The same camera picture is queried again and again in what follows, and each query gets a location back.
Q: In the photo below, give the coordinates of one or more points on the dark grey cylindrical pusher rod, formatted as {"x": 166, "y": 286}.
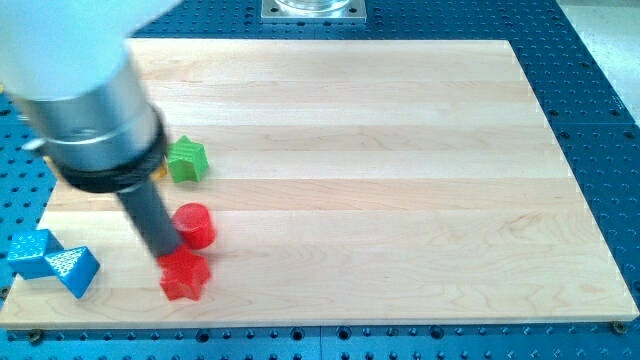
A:
{"x": 148, "y": 214}

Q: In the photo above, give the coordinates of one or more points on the red cylinder block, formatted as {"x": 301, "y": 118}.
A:
{"x": 194, "y": 224}

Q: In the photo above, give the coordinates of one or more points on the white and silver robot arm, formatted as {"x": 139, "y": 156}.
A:
{"x": 67, "y": 66}

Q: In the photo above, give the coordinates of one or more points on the green star block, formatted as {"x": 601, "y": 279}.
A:
{"x": 187, "y": 160}

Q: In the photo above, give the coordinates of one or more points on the red star block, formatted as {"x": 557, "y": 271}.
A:
{"x": 184, "y": 274}

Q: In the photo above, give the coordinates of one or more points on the yellow block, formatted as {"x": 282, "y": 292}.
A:
{"x": 160, "y": 172}

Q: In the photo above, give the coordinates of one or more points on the blue triangle block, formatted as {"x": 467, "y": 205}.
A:
{"x": 75, "y": 268}

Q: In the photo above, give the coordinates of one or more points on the blue cube block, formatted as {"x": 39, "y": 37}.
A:
{"x": 27, "y": 251}

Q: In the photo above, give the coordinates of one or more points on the light wooden board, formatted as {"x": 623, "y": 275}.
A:
{"x": 350, "y": 182}

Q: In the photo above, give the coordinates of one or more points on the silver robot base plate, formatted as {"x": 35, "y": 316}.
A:
{"x": 313, "y": 11}

